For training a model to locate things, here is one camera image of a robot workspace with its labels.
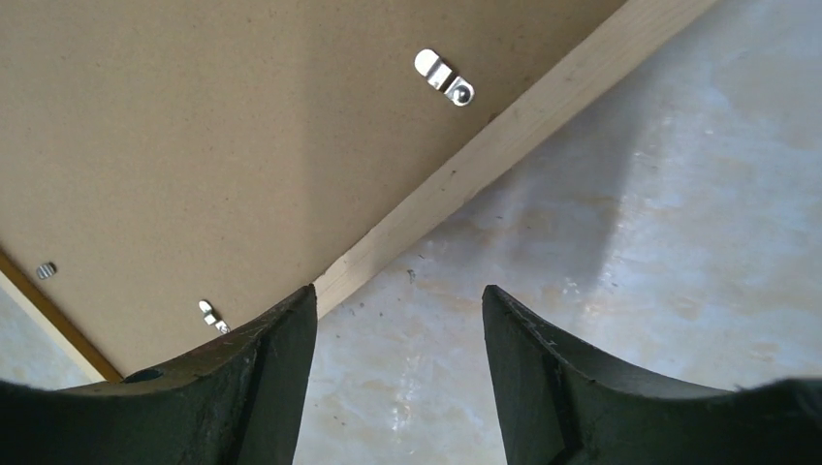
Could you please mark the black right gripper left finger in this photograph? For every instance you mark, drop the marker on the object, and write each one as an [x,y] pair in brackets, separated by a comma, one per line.
[237,399]

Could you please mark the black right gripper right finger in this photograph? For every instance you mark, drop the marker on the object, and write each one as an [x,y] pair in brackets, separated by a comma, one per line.
[561,400]

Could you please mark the wooden picture frame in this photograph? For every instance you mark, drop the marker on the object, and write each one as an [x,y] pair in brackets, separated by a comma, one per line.
[158,153]

